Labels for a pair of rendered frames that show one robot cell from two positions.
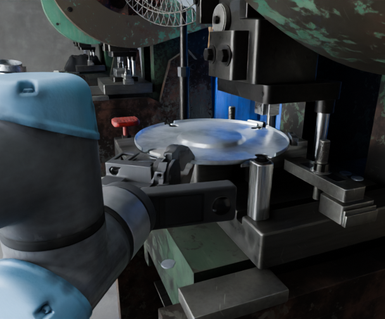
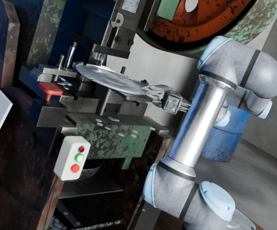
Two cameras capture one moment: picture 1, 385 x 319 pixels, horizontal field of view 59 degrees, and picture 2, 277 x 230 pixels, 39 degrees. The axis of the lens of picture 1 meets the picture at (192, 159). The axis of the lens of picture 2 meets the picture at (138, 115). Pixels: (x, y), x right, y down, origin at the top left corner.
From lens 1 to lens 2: 1.80 m
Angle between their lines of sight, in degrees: 109
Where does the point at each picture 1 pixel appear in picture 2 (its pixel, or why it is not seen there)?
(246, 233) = (140, 108)
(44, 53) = not seen: outside the picture
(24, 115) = not seen: hidden behind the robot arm
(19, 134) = not seen: hidden behind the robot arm
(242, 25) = (128, 26)
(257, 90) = (125, 54)
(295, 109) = (44, 45)
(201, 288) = (157, 127)
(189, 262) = (148, 125)
